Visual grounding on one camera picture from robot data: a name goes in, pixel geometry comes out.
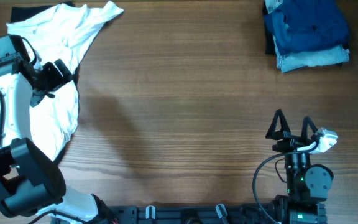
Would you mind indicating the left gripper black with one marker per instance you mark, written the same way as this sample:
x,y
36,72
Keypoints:
x,y
58,80

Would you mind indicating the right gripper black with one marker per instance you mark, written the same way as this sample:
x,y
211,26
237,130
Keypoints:
x,y
291,137

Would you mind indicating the dark blue polo shirt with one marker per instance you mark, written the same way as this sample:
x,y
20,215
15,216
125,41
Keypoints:
x,y
307,26

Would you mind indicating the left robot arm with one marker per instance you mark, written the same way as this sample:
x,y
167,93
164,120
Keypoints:
x,y
31,185

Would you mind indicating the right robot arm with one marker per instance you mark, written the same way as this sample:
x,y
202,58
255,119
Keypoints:
x,y
307,184

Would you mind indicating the white shirt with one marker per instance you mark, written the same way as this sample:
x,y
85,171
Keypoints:
x,y
61,32

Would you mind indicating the light blue denim jeans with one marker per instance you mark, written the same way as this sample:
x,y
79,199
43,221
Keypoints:
x,y
312,59

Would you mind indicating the black folded garment under jeans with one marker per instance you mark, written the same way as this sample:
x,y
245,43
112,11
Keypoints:
x,y
269,43

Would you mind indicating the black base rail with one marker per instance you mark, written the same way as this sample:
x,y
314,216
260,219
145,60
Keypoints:
x,y
246,213

